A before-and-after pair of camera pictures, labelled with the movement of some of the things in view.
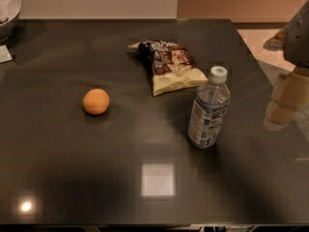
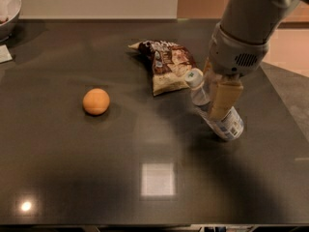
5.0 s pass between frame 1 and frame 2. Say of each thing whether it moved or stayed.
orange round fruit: stayed
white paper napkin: stayed
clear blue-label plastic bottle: moved
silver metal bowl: stayed
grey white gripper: moved
